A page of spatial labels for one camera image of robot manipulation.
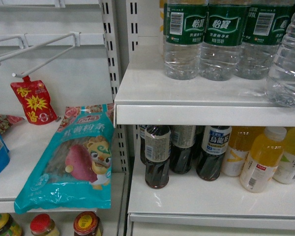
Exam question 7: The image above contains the oolong tea bottle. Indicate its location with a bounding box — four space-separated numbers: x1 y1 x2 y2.
145 125 171 189
139 125 147 164
170 125 196 174

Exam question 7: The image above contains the white wire hook left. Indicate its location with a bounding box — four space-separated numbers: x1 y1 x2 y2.
0 34 29 65

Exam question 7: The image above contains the water bottle green label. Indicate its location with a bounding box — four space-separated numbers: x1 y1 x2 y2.
235 0 295 80
199 0 251 81

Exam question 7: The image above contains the water bottle centre green label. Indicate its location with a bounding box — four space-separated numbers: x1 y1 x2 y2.
199 0 251 81

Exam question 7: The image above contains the clear water bottle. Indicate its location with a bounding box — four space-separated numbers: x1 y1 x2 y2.
265 13 295 108

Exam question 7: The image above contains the red sauce pouch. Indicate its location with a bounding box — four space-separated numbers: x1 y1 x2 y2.
10 76 57 125

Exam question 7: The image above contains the water bottle barcode facing left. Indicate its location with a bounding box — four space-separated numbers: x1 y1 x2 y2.
164 0 208 80

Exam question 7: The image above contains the jar yellow green lid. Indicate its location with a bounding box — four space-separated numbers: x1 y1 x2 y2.
0 213 23 236

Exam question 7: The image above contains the white yellow vitamin bottle right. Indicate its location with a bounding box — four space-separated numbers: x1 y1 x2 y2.
273 127 295 184

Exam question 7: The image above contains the white yellow vitamin bottle left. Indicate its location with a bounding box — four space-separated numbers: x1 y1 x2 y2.
221 126 265 177

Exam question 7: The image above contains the jar red yellow lid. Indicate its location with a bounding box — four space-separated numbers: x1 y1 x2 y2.
73 211 103 236

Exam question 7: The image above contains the white metal shelf board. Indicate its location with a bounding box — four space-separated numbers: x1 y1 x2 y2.
128 159 295 234

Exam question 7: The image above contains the teal noodle snack bag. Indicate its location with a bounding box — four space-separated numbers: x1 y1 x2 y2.
14 104 114 214

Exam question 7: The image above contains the oolong tea bottle rear left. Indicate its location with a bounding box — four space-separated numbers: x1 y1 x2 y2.
139 125 147 164

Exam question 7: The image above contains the white yellow vitamin bottle middle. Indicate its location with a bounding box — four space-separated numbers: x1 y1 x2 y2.
239 126 287 193

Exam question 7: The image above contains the floral snack bag left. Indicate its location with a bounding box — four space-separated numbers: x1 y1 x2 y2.
0 114 25 134

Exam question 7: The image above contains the white yellow vitamin bottle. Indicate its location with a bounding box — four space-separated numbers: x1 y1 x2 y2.
221 126 265 177
239 126 287 193
273 127 295 184

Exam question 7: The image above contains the oolong tea bottle middle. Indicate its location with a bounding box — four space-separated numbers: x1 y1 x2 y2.
170 125 196 174

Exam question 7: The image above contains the slotted white shelf upright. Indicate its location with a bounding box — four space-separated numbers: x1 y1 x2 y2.
99 0 129 173

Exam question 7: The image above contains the water bottle right green label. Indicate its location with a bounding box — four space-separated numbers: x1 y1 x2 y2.
235 0 295 80

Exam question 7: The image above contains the upper white shelf board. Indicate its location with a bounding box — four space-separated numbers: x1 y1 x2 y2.
114 46 295 126

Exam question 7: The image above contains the oolong tea bottle front left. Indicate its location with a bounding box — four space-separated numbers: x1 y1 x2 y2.
145 125 171 189

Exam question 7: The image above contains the white wire display hook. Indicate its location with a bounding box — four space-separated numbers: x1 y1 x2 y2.
12 31 80 78

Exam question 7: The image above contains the oolong tea bottle Suntory label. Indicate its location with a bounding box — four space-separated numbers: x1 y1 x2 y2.
196 125 232 181

